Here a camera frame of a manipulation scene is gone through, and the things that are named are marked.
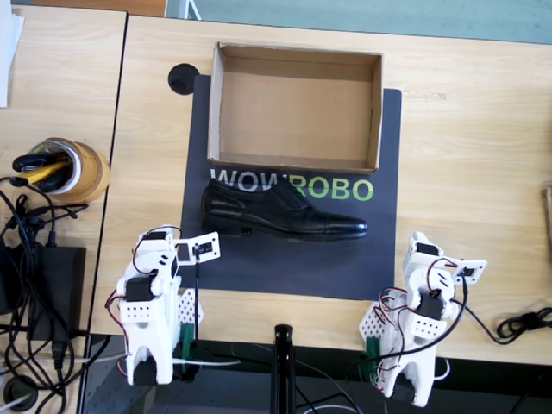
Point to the black round floor object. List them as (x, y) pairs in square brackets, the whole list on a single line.
[(19, 390)]

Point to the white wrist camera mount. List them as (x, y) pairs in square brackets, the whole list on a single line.
[(207, 248), (472, 271)]

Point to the open cardboard box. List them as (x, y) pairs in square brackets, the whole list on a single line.
[(297, 112)]

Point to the white paper stack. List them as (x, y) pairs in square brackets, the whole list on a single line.
[(6, 56)]

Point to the dark perforated metal panel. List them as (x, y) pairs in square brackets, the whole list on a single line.
[(103, 388)]

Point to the dark WOWROBO mat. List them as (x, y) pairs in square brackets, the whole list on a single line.
[(302, 267)]

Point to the black camera stand pole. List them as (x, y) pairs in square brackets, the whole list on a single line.
[(283, 366)]

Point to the white perforated base plate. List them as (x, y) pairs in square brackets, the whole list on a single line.
[(190, 308), (373, 321)]

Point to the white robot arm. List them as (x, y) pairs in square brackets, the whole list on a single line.
[(420, 345), (144, 319)]

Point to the brown packing tape roll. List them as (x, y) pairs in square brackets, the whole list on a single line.
[(92, 170)]

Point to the black leather dress shoe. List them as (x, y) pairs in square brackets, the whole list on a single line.
[(276, 215)]

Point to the green table clamp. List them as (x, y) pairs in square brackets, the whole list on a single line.
[(187, 345), (373, 353)]

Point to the black power adapter brick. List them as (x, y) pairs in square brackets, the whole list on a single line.
[(60, 293)]

